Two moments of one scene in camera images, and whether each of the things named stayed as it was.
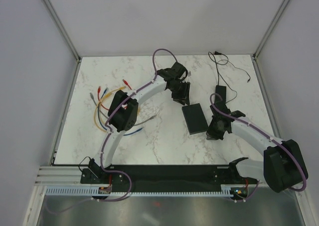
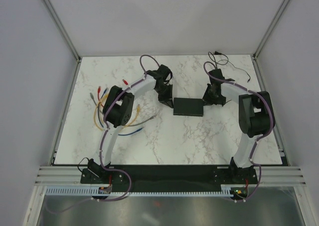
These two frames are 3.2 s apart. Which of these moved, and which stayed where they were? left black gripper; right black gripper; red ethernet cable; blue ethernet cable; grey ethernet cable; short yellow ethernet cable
Moved: left black gripper; right black gripper
Stayed: short yellow ethernet cable; grey ethernet cable; red ethernet cable; blue ethernet cable
